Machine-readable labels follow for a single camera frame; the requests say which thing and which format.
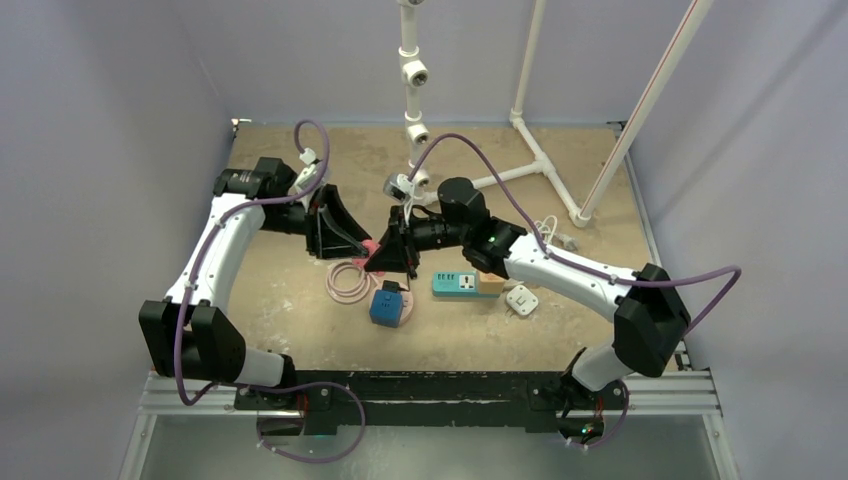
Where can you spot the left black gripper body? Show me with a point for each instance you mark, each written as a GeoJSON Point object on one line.
{"type": "Point", "coordinates": [313, 234]}

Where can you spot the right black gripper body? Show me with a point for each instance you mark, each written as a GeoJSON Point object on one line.
{"type": "Point", "coordinates": [405, 237]}

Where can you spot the round pink power socket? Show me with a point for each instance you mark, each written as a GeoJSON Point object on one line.
{"type": "Point", "coordinates": [406, 308]}

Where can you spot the blue cube socket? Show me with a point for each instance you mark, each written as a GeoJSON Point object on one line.
{"type": "Point", "coordinates": [386, 308]}

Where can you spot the teal power strip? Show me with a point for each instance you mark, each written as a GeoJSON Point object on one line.
{"type": "Point", "coordinates": [460, 285]}

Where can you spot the tan cube plug adapter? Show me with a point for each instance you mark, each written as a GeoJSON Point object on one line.
{"type": "Point", "coordinates": [489, 284]}

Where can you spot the pink square plug adapter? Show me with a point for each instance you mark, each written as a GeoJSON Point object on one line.
{"type": "Point", "coordinates": [371, 246]}

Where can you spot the black power adapter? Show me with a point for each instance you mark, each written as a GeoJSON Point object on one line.
{"type": "Point", "coordinates": [393, 287]}

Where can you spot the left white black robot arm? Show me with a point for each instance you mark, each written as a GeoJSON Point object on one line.
{"type": "Point", "coordinates": [188, 332]}

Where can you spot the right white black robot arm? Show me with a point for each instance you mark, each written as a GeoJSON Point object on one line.
{"type": "Point", "coordinates": [648, 316]}

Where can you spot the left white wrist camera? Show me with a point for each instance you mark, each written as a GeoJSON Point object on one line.
{"type": "Point", "coordinates": [310, 178]}

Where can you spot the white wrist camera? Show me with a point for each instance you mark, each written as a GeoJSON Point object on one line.
{"type": "Point", "coordinates": [399, 187]}
{"type": "Point", "coordinates": [310, 178]}

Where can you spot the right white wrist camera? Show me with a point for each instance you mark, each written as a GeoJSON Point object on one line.
{"type": "Point", "coordinates": [399, 187]}

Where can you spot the white square wall adapter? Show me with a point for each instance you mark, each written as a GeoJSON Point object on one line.
{"type": "Point", "coordinates": [522, 300]}

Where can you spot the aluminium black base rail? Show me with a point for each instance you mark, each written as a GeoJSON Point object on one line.
{"type": "Point", "coordinates": [538, 402]}

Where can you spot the white PVC pipe frame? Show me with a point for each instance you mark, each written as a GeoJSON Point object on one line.
{"type": "Point", "coordinates": [549, 61]}

